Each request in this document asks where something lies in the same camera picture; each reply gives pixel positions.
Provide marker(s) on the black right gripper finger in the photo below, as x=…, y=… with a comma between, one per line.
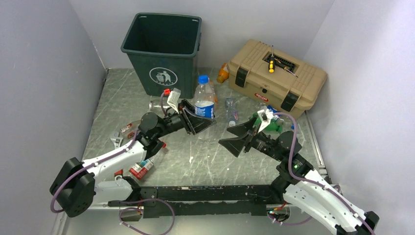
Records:
x=241, y=129
x=235, y=145

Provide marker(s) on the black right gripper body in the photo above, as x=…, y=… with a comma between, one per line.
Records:
x=265, y=145

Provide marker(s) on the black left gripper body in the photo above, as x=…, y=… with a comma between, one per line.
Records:
x=172, y=123

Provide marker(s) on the pepsi bottle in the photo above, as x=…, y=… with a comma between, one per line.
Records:
x=204, y=101

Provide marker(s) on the clear bottle red cap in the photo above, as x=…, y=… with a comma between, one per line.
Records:
x=144, y=170

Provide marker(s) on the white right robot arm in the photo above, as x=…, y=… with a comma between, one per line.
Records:
x=299, y=183

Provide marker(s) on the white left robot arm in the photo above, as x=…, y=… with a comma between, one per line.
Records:
x=80, y=184

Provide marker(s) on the clear bottle near bin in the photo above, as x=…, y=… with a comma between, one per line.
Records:
x=155, y=105

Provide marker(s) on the dark green trash bin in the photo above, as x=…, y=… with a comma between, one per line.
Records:
x=163, y=50

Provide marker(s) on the small red cap bottle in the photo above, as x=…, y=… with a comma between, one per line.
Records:
x=128, y=131

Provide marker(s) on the green plastic bottle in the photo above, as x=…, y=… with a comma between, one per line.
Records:
x=274, y=126

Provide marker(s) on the tall orange drink bottle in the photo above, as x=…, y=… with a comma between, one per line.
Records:
x=214, y=93

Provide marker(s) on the blue label bottle by toolbox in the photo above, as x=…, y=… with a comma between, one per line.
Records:
x=274, y=111

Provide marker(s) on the orange bottle behind toolbox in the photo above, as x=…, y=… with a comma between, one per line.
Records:
x=223, y=73

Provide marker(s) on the tan plastic toolbox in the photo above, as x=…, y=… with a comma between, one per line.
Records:
x=249, y=76

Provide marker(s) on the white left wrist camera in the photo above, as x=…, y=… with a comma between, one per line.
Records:
x=173, y=96

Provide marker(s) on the red handled adjustable wrench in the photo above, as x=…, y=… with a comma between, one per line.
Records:
x=117, y=139

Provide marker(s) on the yellow handled screwdriver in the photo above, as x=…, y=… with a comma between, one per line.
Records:
x=271, y=66

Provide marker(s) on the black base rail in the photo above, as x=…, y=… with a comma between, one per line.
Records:
x=210, y=198

